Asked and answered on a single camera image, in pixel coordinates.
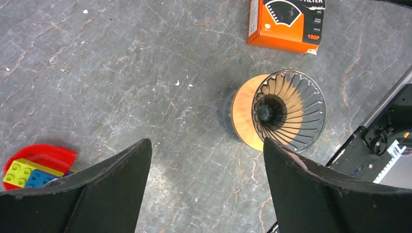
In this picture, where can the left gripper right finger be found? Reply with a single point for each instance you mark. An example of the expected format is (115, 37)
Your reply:
(309, 197)

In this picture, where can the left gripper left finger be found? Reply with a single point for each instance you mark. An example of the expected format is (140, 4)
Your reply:
(104, 198)

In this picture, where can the glass cone dripper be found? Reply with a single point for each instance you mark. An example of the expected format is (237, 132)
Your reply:
(290, 108)

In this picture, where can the glass coffee server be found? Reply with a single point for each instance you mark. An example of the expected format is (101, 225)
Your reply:
(225, 116)

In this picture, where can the coffee filter box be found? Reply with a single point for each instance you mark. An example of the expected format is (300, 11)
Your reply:
(289, 25)

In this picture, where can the multicoloured block stack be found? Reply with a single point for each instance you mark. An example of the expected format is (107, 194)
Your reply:
(23, 173)

